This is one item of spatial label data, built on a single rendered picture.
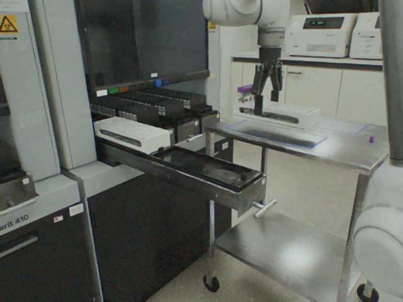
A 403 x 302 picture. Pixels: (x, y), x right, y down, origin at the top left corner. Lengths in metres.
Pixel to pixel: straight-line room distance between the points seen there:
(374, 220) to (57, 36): 0.94
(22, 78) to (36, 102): 0.07
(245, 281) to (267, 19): 1.21
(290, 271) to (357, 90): 2.02
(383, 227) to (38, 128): 0.92
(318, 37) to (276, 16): 2.07
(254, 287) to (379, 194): 1.21
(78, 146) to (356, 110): 2.46
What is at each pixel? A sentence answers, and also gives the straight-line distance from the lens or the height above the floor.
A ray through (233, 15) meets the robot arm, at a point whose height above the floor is 1.21.
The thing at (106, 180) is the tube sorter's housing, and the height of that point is 0.70.
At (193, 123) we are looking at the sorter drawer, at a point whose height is 0.80.
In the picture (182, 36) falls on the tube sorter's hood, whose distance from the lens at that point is 1.39.
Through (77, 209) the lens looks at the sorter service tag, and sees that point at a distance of 1.12.
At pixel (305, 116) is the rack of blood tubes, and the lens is 1.06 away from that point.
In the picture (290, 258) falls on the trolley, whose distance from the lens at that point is 1.45.
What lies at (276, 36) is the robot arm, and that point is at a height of 1.15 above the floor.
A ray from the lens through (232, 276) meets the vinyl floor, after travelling 1.75.
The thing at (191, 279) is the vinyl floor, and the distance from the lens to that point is 1.73.
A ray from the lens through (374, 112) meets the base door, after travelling 3.06.
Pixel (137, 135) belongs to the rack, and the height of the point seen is 0.86.
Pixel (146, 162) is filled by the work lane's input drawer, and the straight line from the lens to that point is 1.00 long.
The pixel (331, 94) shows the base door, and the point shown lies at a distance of 3.14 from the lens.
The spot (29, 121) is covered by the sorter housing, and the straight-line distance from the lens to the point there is 1.07.
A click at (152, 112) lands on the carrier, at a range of 1.30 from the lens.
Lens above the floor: 1.18
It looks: 21 degrees down
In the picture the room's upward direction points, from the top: 1 degrees counter-clockwise
